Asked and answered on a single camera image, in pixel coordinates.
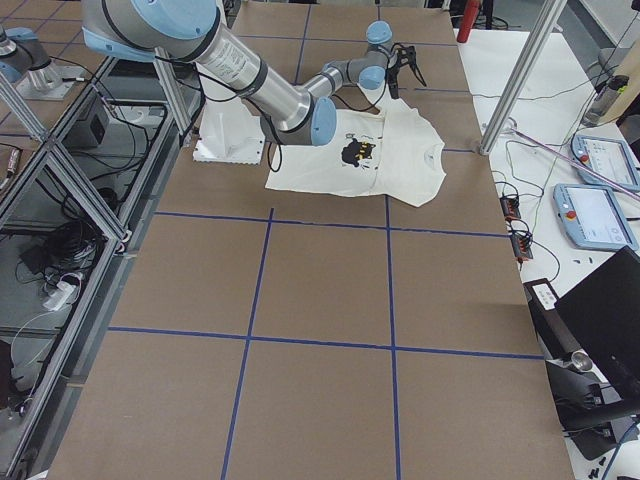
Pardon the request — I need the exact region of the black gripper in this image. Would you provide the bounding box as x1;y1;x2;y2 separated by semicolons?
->
387;43;426;99

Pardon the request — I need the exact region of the cream long sleeve shirt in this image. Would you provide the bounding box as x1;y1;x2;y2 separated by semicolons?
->
266;95;446;207

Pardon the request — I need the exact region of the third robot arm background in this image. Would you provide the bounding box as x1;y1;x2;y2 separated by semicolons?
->
1;27;77;101

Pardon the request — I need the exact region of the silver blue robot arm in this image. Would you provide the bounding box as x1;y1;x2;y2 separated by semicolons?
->
81;0;416;146

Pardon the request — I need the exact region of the red water bottle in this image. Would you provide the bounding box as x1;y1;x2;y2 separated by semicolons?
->
456;0;481;43

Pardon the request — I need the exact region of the reacher stick with white hook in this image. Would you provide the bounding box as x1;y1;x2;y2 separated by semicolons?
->
501;119;639;201

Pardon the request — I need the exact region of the orange black circuit board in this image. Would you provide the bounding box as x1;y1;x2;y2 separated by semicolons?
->
499;195;533;265

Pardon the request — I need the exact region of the grey drink bottle green cap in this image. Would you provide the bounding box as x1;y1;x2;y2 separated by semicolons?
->
581;75;629;127

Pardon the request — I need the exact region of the upper blue teach pendant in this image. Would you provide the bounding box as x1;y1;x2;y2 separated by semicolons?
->
571;134;639;192

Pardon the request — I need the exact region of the blue teach pendant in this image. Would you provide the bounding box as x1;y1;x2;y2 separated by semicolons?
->
571;134;639;192
553;184;639;251

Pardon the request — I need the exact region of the lower blue teach pendant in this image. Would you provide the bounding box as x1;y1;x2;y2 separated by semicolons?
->
553;184;639;251

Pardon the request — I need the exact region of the black box with label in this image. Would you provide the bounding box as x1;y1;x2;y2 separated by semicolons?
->
523;278;581;360

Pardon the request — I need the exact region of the black laptop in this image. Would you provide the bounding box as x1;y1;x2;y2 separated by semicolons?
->
556;247;639;398

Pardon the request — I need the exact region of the white power strip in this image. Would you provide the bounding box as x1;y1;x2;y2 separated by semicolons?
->
43;280;80;311

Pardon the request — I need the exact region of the aluminium frame post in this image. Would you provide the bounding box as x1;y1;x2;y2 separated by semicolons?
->
478;0;567;155

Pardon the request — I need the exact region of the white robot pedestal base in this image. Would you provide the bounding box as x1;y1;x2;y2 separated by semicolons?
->
193;99;265;165

